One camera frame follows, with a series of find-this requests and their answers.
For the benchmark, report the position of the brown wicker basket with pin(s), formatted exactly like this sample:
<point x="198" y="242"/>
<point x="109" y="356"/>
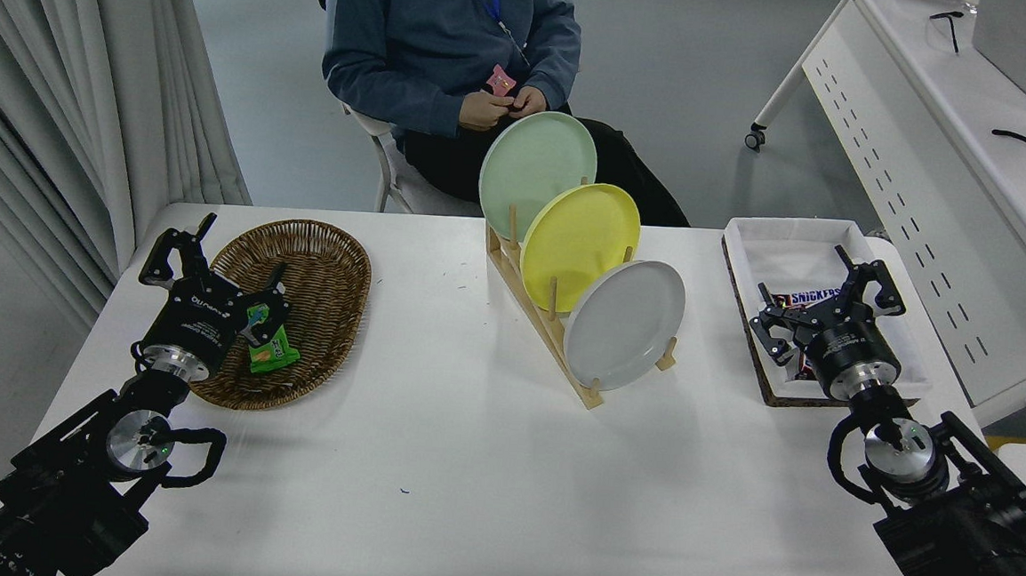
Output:
<point x="326" y="285"/>

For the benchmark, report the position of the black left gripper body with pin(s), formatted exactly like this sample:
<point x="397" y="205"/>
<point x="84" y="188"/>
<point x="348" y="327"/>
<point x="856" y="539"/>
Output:
<point x="199" y="318"/>

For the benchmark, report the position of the white lined tray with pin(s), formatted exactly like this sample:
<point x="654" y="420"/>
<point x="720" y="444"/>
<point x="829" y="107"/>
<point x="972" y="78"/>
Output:
<point x="791" y="252"/>

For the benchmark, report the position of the white curtain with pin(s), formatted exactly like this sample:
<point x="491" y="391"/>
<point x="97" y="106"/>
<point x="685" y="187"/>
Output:
<point x="45" y="72"/>

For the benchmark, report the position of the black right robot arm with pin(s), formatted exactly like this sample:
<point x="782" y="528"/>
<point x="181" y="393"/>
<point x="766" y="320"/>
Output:
<point x="970" y="530"/>

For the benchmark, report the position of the green snack packet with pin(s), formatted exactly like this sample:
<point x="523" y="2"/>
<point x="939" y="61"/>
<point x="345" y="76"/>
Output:
<point x="270" y="355"/>

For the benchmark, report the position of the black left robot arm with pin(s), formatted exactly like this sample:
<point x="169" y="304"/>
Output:
<point x="64" y="492"/>

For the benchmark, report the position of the person's left hand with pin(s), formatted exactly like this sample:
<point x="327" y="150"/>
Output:
<point x="531" y="102"/>

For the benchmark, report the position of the wooden plate rack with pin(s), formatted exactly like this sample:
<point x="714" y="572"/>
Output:
<point x="589" y="397"/>

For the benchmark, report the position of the person's right hand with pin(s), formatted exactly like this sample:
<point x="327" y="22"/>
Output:
<point x="484" y="113"/>

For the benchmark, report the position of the grey plate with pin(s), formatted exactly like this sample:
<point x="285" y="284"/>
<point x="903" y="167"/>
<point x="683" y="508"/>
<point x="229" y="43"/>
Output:
<point x="622" y="326"/>

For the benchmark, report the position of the pale green plate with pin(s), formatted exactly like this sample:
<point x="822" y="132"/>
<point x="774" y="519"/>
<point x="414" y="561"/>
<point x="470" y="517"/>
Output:
<point x="529" y="164"/>

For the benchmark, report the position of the white perforated desk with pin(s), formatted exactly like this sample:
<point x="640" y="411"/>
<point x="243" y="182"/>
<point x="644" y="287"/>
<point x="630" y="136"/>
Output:
<point x="930" y="171"/>

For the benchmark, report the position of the yellow plate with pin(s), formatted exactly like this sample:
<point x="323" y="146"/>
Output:
<point x="578" y="239"/>

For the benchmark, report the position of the white chair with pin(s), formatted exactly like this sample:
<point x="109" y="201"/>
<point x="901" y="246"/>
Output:
<point x="425" y="198"/>

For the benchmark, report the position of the pink candy wrapper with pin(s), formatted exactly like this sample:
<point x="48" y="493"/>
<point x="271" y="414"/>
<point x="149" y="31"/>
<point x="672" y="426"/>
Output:
<point x="501" y="80"/>

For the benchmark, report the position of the person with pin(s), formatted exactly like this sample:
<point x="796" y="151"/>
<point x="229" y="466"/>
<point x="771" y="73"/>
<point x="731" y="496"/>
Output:
<point x="430" y="42"/>

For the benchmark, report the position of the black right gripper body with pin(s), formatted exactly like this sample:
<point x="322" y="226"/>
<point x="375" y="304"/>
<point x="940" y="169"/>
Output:
<point x="852" y="349"/>

